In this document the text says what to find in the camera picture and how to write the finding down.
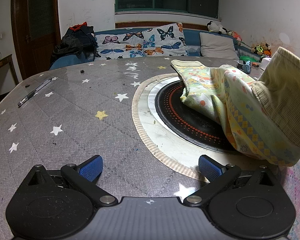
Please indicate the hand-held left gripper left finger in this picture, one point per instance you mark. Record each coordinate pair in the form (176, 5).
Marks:
(91, 168)

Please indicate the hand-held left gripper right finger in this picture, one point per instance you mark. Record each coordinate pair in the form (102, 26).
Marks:
(210, 168)

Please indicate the yellow patterned child garment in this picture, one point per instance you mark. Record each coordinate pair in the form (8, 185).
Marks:
(240, 100)

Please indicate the pile of black clothes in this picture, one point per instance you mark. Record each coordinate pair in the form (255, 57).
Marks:
(75, 42)

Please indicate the grey star tablecloth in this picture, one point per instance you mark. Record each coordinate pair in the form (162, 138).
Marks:
(77, 117)

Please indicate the round black induction cooktop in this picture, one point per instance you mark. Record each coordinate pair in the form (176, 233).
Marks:
(170, 105)

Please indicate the black clear pen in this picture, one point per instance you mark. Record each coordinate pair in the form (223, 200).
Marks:
(35, 92)

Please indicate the white box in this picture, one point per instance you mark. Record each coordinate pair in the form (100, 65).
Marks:
(265, 63)

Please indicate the grey pillow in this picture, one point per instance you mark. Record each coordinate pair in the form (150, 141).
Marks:
(215, 45)

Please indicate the yellow green toy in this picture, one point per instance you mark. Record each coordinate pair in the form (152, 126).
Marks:
(257, 49)

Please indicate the brown plush toy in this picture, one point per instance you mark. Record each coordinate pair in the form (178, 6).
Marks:
(267, 48)

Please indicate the butterfly print pillow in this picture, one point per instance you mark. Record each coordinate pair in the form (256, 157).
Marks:
(140, 45)

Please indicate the blue sofa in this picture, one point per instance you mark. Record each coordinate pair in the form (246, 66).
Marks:
(192, 35)

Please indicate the orange plush toy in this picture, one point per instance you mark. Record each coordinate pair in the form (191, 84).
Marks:
(233, 35)

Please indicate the wooden side table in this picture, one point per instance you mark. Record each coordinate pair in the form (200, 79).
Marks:
(0, 65)

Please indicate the black white plush toy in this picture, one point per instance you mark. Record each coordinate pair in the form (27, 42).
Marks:
(215, 27)

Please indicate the red cloth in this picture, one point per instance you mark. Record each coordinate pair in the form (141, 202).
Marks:
(78, 26)

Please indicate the dark wooden door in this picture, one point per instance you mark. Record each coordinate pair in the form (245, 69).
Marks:
(40, 17)

